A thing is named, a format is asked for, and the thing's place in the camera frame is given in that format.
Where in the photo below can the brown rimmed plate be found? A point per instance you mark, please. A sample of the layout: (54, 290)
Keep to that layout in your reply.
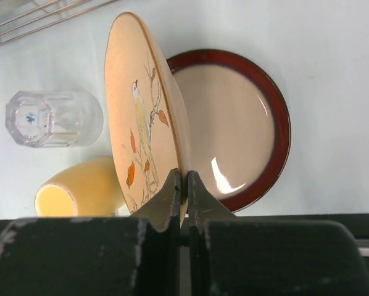
(239, 124)

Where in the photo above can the yellow mug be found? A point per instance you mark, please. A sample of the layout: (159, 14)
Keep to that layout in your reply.
(90, 188)

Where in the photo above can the beige bird plate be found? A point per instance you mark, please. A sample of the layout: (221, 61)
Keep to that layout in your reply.
(148, 122)

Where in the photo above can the metal wire dish rack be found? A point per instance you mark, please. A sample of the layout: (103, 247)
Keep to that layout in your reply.
(19, 19)

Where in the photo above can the clear glass tumbler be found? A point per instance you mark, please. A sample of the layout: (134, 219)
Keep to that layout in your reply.
(62, 119)

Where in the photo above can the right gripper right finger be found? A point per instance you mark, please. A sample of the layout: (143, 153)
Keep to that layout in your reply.
(250, 255)

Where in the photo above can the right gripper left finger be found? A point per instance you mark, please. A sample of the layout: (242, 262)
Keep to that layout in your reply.
(135, 255)

